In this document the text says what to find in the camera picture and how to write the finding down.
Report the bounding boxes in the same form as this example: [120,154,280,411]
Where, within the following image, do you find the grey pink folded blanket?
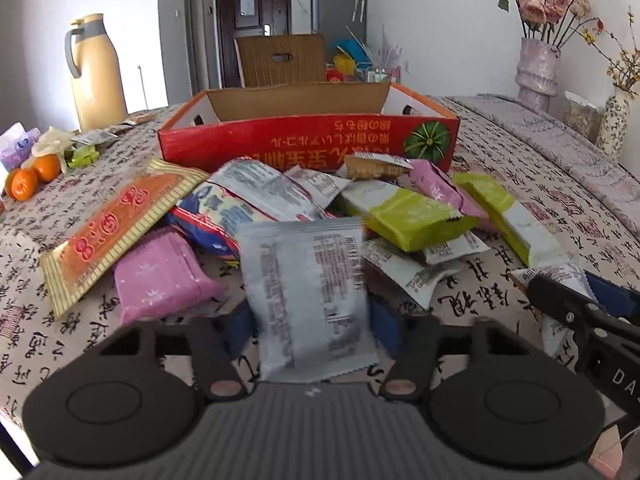
[440,92,640,233]

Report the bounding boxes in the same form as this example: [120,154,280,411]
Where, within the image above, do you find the wooden chair back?
[234,34,327,90]

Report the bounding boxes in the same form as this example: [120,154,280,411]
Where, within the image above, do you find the purple tissue pack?
[0,122,42,171]

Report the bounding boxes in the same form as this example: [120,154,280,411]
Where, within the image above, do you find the red cardboard box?
[157,81,461,176]

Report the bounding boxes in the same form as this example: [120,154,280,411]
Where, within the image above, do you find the red blue white snack packet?
[165,180,326,261]

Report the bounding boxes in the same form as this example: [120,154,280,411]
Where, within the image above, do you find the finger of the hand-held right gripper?
[527,272,608,333]
[584,271,640,318]

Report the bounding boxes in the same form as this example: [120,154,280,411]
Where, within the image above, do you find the cream crumpled wrapper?
[31,127,76,173]

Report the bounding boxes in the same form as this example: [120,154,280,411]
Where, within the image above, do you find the yellow blossom branches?
[575,17,640,96]

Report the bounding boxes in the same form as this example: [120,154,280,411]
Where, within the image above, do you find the grey refrigerator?
[310,0,368,46]

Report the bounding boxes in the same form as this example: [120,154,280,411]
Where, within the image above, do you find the yellow thermos jug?
[64,13,128,133]

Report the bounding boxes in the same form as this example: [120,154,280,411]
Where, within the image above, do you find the green white snack packet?
[332,180,481,253]
[452,172,566,268]

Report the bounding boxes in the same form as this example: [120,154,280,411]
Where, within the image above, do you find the pink snack packet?
[112,227,226,326]
[407,159,493,233]

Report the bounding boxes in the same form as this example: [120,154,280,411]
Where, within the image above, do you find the dried pink roses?
[482,0,611,48]

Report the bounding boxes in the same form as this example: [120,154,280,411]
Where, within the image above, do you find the small patterned vase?
[597,85,632,161]

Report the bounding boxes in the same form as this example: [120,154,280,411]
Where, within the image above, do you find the green empty wrapper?
[67,144,98,168]

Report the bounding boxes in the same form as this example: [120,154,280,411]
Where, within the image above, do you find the orange gold snack packet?
[39,157,211,321]

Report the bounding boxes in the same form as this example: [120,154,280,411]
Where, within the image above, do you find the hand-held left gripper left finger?
[97,305,256,402]

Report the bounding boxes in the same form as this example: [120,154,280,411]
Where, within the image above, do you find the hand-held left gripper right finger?
[370,300,531,404]

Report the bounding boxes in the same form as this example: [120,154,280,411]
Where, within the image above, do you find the wire rack with bottles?
[357,62,401,84]

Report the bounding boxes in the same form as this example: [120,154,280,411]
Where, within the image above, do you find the pink ribbed vase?
[515,37,563,116]

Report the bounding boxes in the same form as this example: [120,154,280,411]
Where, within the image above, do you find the brown empty wrapper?
[107,112,158,136]

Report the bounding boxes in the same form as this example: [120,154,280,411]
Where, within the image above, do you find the large silver snack packet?
[207,157,321,223]

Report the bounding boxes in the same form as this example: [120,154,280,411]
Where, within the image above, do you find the dark brown door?
[215,0,293,88]

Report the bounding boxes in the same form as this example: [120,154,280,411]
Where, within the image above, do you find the mandarin orange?
[5,167,40,202]
[29,154,62,183]

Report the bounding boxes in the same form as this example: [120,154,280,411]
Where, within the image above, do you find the brown cracker packet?
[342,152,415,181]

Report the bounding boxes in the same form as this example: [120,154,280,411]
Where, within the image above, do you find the clear storage jar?
[562,91,606,143]

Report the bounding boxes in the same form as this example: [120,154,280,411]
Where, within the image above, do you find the silver empty wrapper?
[70,129,121,148]

